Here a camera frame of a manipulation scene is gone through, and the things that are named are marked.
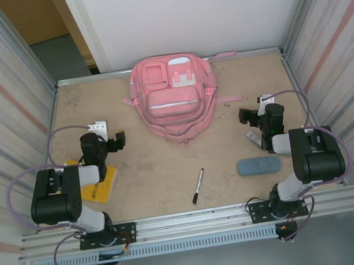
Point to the blue-grey pencil case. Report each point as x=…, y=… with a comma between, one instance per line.
x=258, y=165

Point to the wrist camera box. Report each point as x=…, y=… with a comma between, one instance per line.
x=263, y=107
x=100, y=128

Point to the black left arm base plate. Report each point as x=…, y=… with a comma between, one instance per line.
x=128, y=231

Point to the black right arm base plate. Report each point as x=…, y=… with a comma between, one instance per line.
x=257, y=211

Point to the wide aluminium mounting rail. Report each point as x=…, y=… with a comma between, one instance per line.
x=189, y=223

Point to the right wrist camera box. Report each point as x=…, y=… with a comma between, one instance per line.
x=263, y=107

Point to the white door frame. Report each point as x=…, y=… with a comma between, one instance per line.
x=83, y=27

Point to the pink student backpack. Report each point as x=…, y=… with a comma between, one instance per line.
x=173, y=103

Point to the small white labelled packet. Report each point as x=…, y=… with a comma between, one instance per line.
x=253, y=137

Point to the black white marker pen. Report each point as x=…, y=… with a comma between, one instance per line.
x=198, y=185

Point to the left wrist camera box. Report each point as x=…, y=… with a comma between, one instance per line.
x=100, y=128

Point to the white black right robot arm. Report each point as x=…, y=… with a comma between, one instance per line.
x=318, y=155

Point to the aluminium table edge rail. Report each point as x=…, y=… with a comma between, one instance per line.
x=90, y=78
x=283, y=58
x=56, y=91

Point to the yellow notebook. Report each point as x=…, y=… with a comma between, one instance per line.
x=102, y=189

